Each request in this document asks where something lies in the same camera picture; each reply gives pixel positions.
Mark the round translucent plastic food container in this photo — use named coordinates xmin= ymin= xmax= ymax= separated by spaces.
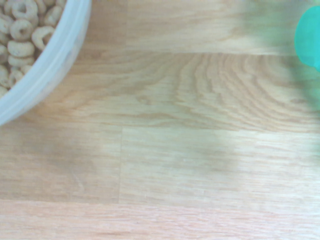
xmin=0 ymin=0 xmax=93 ymax=127

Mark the green round container lid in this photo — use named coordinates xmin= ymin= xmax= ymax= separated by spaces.
xmin=294 ymin=5 xmax=320 ymax=70

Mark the cereal rings heap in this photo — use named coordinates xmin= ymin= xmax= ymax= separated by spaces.
xmin=0 ymin=0 xmax=67 ymax=97

